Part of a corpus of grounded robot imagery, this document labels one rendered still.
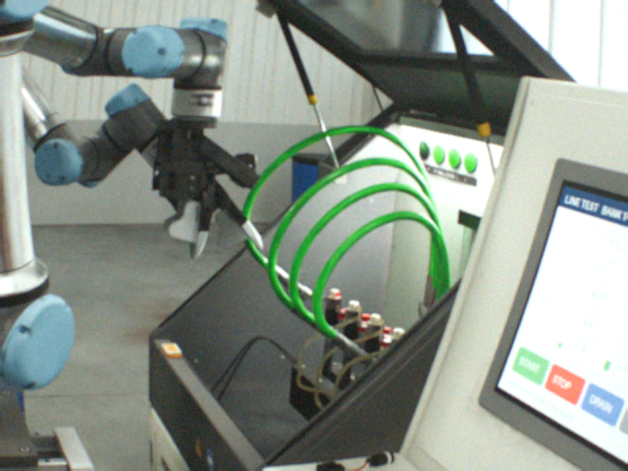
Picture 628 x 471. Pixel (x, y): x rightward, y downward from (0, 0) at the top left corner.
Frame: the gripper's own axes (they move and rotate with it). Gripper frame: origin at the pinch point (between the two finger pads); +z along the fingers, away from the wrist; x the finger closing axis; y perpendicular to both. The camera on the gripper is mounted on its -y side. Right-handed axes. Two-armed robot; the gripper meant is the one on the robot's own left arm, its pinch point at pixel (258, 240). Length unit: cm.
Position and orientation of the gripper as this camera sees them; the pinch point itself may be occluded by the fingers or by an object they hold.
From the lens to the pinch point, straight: 143.8
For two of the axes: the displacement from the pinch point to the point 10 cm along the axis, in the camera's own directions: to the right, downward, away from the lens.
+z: 6.5, 7.6, 1.2
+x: 2.0, -0.2, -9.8
